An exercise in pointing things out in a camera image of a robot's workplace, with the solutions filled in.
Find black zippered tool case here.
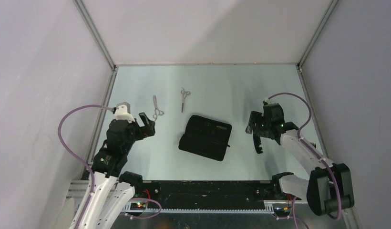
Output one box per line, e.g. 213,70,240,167
178,115,232,162

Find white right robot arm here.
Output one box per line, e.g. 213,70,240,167
245,103,355,216

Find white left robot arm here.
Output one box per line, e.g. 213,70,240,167
70,112,155,229

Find silver hair scissors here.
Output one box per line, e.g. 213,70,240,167
181,87,191,113

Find silver thinning scissors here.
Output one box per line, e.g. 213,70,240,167
153,95,165,121

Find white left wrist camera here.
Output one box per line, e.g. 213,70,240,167
113,102,135,123

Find aluminium frame rail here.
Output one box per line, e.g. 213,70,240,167
84,65,118,166

